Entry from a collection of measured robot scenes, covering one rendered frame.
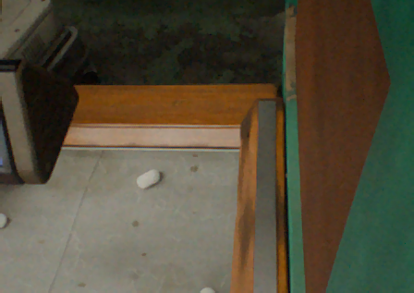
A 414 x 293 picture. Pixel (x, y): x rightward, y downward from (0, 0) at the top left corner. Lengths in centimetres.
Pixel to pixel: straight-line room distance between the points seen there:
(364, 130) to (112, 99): 61
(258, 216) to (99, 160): 32
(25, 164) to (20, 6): 132
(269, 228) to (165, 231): 19
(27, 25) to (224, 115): 95
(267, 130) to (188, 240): 18
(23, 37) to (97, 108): 78
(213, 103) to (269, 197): 26
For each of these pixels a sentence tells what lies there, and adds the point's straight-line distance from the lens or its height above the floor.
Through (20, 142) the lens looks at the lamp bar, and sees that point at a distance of 29.
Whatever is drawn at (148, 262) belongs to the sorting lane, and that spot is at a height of 74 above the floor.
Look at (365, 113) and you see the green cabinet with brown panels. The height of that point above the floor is 115.
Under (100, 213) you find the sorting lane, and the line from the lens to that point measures 64.
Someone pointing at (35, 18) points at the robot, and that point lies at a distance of 152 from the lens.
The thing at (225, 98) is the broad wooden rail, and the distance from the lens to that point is 69.
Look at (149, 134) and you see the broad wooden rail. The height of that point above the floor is 76.
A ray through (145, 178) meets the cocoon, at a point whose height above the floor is 76.
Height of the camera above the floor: 127
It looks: 52 degrees down
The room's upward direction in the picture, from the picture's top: 10 degrees counter-clockwise
